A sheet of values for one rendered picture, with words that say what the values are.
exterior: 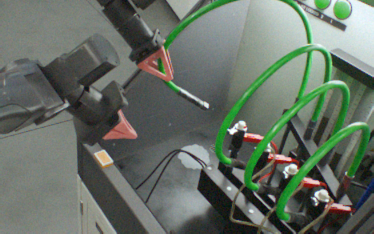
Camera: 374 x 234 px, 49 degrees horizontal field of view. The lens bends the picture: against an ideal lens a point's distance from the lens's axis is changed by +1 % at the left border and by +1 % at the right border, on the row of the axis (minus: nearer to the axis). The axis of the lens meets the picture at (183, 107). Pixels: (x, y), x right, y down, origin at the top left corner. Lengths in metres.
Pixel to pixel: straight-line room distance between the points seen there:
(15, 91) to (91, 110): 0.17
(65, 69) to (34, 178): 1.83
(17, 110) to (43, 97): 0.07
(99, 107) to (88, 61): 0.11
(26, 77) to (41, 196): 1.76
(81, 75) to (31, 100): 0.09
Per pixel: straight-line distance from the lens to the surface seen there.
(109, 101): 0.68
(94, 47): 0.59
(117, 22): 0.87
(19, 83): 0.54
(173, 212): 1.16
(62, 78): 0.60
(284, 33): 1.20
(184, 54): 1.19
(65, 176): 2.38
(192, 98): 0.97
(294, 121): 1.11
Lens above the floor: 1.73
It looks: 37 degrees down
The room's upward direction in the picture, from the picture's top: 9 degrees clockwise
